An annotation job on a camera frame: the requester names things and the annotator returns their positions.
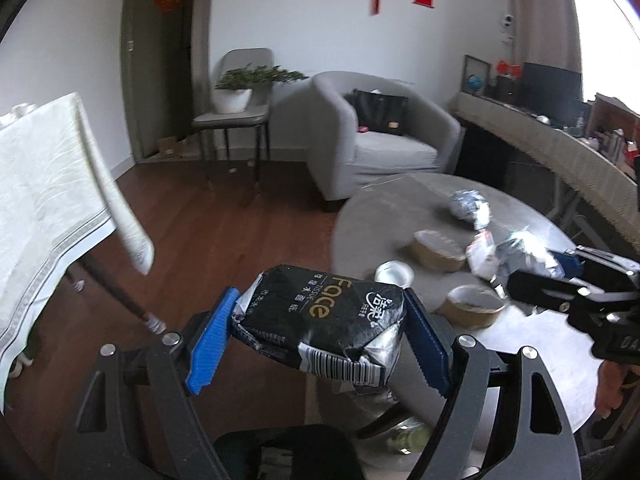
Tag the grey armchair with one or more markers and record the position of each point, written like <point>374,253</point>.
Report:
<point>395,155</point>

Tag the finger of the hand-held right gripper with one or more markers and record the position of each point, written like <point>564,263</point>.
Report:
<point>545,290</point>
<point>567,262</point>

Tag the black handbag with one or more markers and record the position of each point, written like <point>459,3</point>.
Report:
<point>380,112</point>

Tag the dark wooden table leg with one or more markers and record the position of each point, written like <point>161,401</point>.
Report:
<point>117,292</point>
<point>75,280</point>

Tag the small blue globe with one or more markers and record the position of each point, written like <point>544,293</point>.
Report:
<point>475,84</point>

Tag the silver metal can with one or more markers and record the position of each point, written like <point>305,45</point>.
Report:
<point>395,274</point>

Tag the white crumpled wrapper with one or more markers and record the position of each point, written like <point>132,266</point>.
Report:
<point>480,255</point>

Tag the red desk ornament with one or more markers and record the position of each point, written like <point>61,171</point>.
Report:
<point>507,69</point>

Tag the white security camera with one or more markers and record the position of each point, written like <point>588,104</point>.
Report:
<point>506,22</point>

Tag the foil ball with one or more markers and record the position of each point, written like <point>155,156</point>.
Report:
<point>470,209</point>

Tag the black monitor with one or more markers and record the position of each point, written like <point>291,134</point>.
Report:
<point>552,92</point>

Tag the plastic wrappers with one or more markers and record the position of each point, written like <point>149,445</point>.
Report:
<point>525,255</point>

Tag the flattened cardboard boxes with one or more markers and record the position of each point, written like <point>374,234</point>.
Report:
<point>172,146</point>

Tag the dark green trash bin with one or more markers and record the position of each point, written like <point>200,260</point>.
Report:
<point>300,452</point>

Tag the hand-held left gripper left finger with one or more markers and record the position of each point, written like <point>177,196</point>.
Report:
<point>210,345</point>

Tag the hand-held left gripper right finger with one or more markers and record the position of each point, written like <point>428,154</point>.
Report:
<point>425,345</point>

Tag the potted plant in white pot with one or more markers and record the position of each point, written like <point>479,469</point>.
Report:
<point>232,100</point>

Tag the white patterned tablecloth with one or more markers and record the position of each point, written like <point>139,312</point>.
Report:
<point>45,200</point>

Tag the desk with beige cloth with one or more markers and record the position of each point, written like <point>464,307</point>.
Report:
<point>550,147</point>

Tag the grey-green door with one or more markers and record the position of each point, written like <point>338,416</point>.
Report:
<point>155,85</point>

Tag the black tissue packet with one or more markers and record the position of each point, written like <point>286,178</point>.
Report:
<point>320,320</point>

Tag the picture frame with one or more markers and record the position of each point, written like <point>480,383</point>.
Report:
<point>472,65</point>

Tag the person's right hand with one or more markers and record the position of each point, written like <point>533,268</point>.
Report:
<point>610,390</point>

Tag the grey dining chair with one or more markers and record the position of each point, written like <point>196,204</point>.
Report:
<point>235,117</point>

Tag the green white sneaker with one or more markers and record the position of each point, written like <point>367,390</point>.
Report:
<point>22,362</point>

